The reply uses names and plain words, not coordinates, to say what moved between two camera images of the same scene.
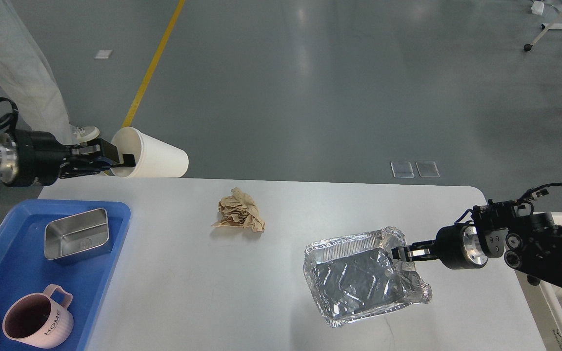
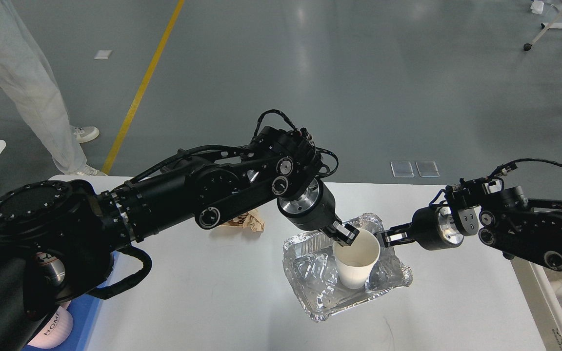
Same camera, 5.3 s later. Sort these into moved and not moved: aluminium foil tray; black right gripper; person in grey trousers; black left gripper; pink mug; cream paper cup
Moved: aluminium foil tray; black right gripper; pink mug; black left gripper; cream paper cup
Not moved: person in grey trousers
